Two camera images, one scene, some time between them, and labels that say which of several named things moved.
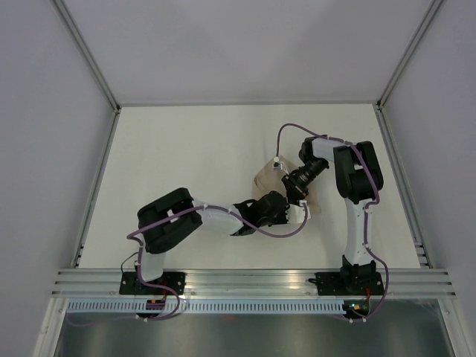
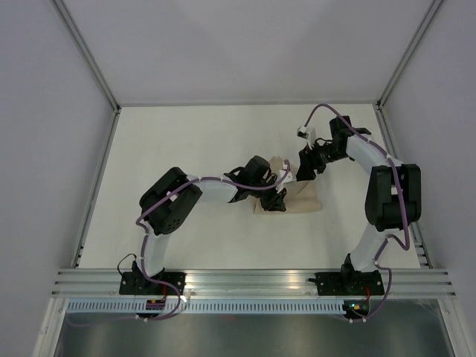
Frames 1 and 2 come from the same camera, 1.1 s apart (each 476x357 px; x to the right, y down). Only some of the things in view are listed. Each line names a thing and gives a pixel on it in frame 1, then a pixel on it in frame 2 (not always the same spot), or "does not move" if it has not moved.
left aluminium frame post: x=88 y=53 does not move
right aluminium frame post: x=433 y=9 does not move
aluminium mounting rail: x=248 y=282 does not move
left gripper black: x=283 y=219 to x=276 y=201
